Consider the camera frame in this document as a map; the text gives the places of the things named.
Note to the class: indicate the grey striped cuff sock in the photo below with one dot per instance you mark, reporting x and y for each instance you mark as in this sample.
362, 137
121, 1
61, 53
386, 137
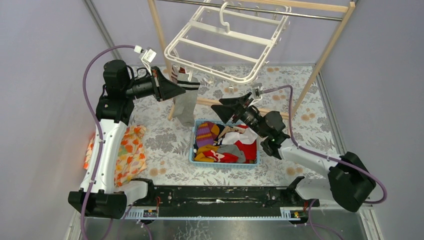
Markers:
184, 104

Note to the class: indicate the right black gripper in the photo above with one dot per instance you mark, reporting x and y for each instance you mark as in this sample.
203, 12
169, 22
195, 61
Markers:
236, 106

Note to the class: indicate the santa pattern white sock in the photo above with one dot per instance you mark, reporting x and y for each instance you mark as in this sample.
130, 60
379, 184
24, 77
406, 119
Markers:
240, 133

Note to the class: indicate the purple orange striped sock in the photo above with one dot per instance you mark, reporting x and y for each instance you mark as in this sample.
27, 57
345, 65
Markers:
206, 134

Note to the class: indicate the blue plastic sock basket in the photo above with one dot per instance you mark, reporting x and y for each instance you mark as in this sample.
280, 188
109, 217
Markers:
248, 155

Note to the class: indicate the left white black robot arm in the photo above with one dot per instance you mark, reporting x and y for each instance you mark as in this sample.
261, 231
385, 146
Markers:
97, 195

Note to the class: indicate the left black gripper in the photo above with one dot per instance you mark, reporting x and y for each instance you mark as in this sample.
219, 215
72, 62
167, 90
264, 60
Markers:
156, 84

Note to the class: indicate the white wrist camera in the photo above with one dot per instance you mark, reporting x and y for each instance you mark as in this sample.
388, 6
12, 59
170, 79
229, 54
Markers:
257, 90
146, 55

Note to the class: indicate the grey sock with red stripes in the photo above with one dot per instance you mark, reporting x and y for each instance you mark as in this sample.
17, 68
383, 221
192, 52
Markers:
175, 73

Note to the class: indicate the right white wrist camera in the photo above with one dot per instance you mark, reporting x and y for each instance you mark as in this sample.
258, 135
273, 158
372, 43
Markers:
257, 90

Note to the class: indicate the white plastic clip hanger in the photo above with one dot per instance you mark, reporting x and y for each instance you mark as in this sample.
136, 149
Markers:
228, 43

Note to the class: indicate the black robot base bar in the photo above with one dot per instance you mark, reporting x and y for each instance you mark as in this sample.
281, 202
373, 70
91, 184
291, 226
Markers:
239, 197

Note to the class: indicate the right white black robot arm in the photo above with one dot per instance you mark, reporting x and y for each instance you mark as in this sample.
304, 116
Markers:
345, 179

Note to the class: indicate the orange floral cloth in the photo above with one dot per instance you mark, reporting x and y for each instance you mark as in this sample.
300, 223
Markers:
131, 158

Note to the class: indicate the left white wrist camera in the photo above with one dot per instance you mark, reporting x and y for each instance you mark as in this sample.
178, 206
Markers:
146, 55

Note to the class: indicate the red white patterned sock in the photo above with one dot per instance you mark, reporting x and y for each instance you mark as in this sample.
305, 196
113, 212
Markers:
220, 157

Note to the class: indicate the metal hanging rod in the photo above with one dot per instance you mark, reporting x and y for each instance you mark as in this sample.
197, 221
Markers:
255, 10

